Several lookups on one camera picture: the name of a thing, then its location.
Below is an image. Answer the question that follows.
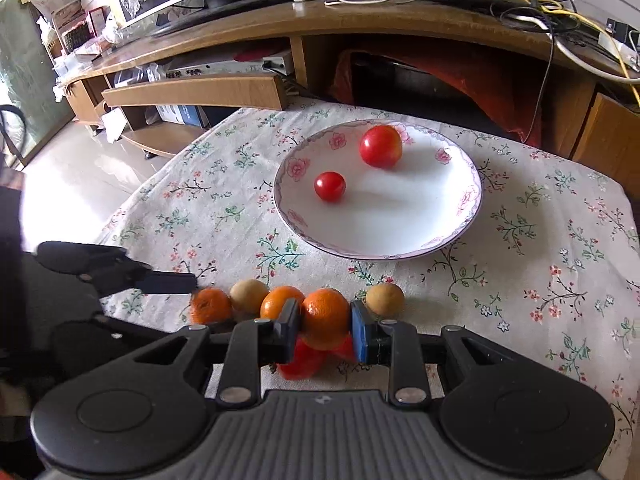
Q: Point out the small red tomato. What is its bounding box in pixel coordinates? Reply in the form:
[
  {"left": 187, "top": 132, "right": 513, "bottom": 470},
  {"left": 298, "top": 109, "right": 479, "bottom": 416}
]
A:
[
  {"left": 332, "top": 335, "right": 357, "bottom": 361},
  {"left": 277, "top": 337, "right": 328, "bottom": 380},
  {"left": 314, "top": 171, "right": 347, "bottom": 203}
]

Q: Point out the yellow network cable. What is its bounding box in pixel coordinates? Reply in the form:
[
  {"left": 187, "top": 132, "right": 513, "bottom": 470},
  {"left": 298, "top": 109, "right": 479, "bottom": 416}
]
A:
[{"left": 459, "top": 0, "right": 640, "bottom": 82}]

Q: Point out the silver audio receiver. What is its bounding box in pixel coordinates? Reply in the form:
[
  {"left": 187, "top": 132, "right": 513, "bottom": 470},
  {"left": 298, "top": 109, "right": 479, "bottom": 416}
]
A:
[{"left": 150, "top": 55, "right": 294, "bottom": 82}]

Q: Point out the large red tomato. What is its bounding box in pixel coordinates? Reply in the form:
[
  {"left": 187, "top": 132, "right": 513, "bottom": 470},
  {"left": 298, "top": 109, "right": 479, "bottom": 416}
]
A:
[{"left": 359, "top": 125, "right": 404, "bottom": 169}]

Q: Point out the black power adapter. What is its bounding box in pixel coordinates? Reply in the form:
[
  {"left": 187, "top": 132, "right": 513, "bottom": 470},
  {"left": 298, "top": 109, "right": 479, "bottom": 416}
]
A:
[{"left": 606, "top": 19, "right": 637, "bottom": 42}]

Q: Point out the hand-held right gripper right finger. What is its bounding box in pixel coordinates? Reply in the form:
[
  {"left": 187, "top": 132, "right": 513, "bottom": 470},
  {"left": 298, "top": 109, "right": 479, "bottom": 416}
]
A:
[{"left": 350, "top": 300, "right": 512, "bottom": 407}]

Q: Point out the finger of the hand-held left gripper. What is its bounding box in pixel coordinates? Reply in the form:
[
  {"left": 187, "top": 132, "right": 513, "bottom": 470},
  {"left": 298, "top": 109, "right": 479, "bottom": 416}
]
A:
[
  {"left": 38, "top": 241, "right": 198, "bottom": 302},
  {"left": 59, "top": 313, "right": 185, "bottom": 355}
]

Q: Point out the wooden front panel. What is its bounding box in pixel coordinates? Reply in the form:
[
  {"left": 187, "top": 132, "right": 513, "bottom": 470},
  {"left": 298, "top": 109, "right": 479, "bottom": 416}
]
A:
[{"left": 102, "top": 72, "right": 289, "bottom": 112}]

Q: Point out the black appliance under cover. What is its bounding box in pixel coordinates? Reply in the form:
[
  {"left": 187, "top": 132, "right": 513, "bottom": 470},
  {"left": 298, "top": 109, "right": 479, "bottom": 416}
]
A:
[{"left": 350, "top": 55, "right": 501, "bottom": 127}]

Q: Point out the brown longan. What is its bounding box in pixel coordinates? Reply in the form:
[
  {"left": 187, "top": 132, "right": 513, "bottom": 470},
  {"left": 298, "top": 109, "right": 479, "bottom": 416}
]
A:
[
  {"left": 364, "top": 282, "right": 405, "bottom": 318},
  {"left": 230, "top": 279, "right": 271, "bottom": 313}
]

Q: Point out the red cloth cover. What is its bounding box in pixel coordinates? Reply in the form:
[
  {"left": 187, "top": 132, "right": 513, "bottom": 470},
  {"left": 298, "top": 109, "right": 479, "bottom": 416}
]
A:
[{"left": 334, "top": 49, "right": 547, "bottom": 147}]

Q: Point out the tangle of black cables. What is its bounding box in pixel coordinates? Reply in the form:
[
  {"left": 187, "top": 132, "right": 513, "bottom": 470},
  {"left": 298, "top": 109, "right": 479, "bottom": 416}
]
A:
[{"left": 487, "top": 0, "right": 608, "bottom": 143}]

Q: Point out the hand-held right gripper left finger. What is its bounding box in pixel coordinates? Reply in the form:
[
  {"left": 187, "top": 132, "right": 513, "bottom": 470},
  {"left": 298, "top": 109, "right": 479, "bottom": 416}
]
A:
[{"left": 131, "top": 299, "right": 302, "bottom": 406}]

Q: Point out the white floral rimmed plate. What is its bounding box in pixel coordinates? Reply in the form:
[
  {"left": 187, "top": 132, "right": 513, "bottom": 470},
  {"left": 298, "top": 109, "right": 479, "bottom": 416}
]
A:
[{"left": 273, "top": 119, "right": 483, "bottom": 261}]

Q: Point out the orange tangerine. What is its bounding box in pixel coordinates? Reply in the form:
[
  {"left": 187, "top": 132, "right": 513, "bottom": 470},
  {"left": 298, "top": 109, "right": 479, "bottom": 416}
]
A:
[
  {"left": 190, "top": 287, "right": 233, "bottom": 325},
  {"left": 260, "top": 285, "right": 307, "bottom": 322},
  {"left": 299, "top": 287, "right": 353, "bottom": 351}
]

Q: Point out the floral tablecloth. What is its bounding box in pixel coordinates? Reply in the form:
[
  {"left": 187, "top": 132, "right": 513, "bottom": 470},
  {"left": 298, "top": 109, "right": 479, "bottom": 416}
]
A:
[{"left": 95, "top": 100, "right": 640, "bottom": 461}]

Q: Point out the white power strip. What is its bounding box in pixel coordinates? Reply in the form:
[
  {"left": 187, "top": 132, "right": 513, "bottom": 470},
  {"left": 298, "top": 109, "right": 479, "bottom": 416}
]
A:
[{"left": 597, "top": 30, "right": 640, "bottom": 74}]

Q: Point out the wooden television stand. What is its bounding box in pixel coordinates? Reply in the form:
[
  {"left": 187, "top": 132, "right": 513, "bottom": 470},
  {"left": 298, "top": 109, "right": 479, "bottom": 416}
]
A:
[{"left": 55, "top": 0, "right": 640, "bottom": 171}]

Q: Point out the blue box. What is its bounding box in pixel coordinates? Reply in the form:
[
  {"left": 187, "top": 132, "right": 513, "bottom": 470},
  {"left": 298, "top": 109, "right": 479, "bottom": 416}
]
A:
[{"left": 172, "top": 104, "right": 211, "bottom": 129}]

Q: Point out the white plastic bag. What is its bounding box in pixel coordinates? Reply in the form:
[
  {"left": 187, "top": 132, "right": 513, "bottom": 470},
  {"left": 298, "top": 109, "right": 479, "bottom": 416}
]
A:
[{"left": 102, "top": 12, "right": 127, "bottom": 44}]

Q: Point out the red framed plaque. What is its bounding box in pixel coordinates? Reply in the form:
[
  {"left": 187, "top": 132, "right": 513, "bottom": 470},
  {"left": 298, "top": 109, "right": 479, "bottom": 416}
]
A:
[{"left": 62, "top": 7, "right": 108, "bottom": 54}]

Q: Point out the thick white cable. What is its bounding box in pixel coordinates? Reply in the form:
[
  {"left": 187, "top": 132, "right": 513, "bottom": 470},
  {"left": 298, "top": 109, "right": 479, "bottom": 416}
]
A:
[{"left": 510, "top": 14, "right": 640, "bottom": 84}]

